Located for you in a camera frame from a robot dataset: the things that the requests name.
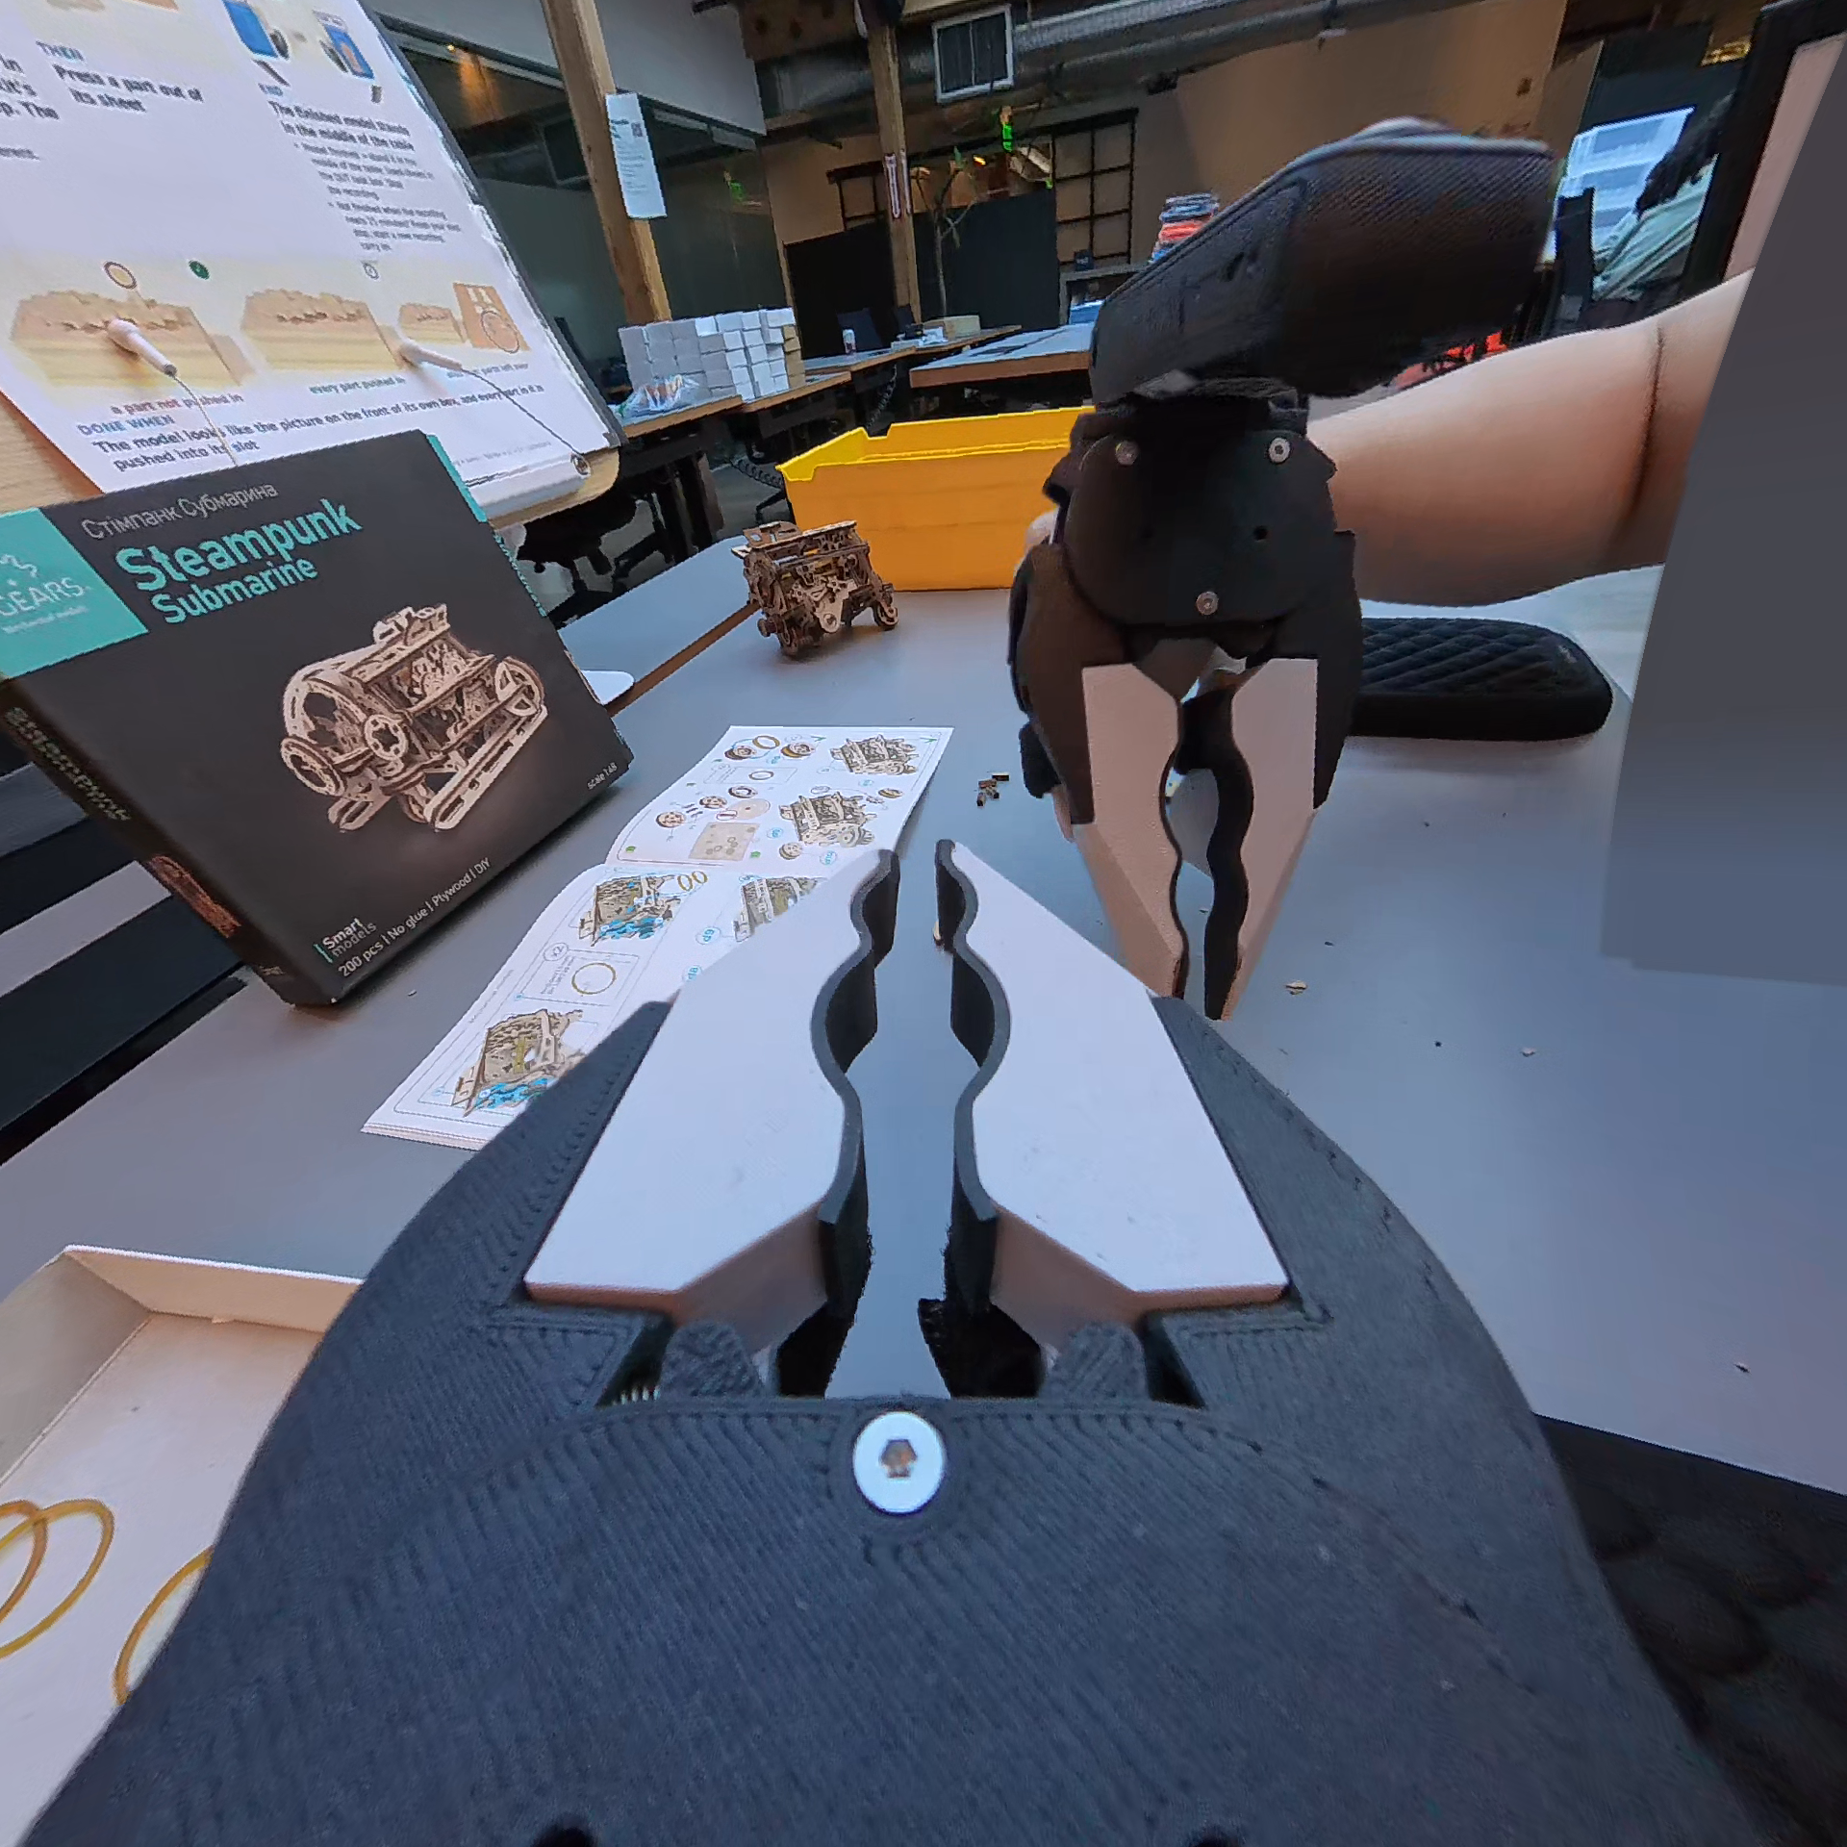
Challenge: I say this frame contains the white cardboard box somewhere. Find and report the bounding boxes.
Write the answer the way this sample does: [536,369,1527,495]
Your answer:
[0,1245,364,1805]

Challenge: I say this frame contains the grey wall vent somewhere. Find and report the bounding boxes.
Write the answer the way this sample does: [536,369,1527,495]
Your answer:
[931,4,1016,105]

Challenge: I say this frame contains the wooden work table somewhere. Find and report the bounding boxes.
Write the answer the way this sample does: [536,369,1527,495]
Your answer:
[619,368,852,477]
[907,324,1099,414]

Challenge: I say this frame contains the scattered yellow rubber bands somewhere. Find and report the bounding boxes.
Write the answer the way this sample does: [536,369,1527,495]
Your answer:
[0,1498,215,1704]

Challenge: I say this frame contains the yellow plastic bin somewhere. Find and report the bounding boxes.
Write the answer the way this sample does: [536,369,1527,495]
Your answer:
[775,407,1093,594]

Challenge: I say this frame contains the black product box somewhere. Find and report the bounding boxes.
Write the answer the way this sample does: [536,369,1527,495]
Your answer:
[0,428,638,1009]

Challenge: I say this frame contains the black office chair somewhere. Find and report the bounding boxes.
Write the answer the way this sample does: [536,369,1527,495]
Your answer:
[516,496,644,625]

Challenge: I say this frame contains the slim wooden post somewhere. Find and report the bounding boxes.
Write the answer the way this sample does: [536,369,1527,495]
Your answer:
[867,23,925,325]

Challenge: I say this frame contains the wooden beam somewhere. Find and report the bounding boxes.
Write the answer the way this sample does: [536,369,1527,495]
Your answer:
[541,0,675,325]

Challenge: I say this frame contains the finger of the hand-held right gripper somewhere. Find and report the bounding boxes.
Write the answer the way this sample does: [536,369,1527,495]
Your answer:
[1182,653,1323,1022]
[1075,637,1212,1000]

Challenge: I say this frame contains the large white instruction sheet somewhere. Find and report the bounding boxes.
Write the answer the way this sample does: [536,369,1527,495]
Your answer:
[0,0,622,500]

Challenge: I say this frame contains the white instruction booklet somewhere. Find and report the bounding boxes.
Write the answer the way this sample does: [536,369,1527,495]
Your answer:
[362,723,956,1154]

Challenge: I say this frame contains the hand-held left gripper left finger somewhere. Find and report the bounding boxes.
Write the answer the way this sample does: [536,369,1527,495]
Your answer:
[522,849,898,1379]

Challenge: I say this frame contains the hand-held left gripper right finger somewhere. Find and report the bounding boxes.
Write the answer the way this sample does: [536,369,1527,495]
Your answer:
[935,837,1290,1366]

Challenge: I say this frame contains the person's right forearm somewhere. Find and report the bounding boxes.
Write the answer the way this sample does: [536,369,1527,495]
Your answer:
[1306,267,1755,612]

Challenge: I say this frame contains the white paper notice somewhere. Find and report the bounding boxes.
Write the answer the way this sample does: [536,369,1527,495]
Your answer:
[607,91,669,223]

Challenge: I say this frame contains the assembled wooden mechanical model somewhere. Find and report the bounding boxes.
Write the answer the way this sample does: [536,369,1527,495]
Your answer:
[729,520,902,661]

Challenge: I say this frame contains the grey desk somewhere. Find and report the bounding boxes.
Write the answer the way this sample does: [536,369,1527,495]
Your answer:
[0,540,1847,1495]

